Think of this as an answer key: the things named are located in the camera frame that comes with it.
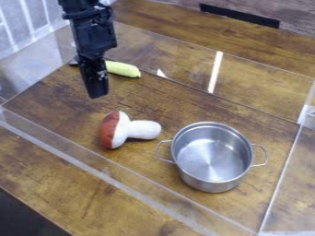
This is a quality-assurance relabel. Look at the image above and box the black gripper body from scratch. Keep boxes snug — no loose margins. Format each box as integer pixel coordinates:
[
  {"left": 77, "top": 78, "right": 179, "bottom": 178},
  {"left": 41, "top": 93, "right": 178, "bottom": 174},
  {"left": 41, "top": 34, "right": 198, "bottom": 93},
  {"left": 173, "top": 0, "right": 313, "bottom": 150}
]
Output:
[{"left": 58, "top": 0, "right": 118, "bottom": 59}]

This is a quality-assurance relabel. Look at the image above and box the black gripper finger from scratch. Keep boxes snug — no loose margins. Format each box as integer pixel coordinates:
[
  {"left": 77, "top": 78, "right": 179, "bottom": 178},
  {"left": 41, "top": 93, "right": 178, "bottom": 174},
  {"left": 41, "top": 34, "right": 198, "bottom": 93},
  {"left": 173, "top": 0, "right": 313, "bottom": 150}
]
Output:
[{"left": 78, "top": 55, "right": 109, "bottom": 99}]

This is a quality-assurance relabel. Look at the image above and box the red white plush mushroom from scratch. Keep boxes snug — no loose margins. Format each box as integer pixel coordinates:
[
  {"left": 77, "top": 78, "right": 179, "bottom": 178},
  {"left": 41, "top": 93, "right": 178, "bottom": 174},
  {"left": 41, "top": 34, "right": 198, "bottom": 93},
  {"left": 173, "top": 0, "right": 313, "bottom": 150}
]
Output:
[{"left": 101, "top": 111, "right": 162, "bottom": 148}]

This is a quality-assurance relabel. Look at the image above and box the silver metal pot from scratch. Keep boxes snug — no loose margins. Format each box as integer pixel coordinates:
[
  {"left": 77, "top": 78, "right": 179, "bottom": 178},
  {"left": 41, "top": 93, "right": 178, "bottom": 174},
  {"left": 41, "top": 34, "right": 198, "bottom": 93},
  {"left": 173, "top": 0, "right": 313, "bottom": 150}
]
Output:
[{"left": 157, "top": 122, "right": 269, "bottom": 193}]

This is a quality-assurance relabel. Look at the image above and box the black strip on table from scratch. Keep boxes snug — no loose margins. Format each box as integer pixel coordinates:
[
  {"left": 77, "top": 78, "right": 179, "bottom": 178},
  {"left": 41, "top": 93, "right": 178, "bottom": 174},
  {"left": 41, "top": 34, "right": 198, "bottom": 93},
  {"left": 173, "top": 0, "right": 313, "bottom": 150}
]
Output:
[{"left": 199, "top": 3, "right": 281, "bottom": 29}]

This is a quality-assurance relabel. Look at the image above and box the clear acrylic enclosure wall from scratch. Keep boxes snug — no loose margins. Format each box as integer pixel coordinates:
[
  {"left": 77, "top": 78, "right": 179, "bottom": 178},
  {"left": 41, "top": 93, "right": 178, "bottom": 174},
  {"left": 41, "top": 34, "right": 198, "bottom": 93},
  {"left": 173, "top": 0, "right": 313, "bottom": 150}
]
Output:
[{"left": 0, "top": 0, "right": 315, "bottom": 236}]

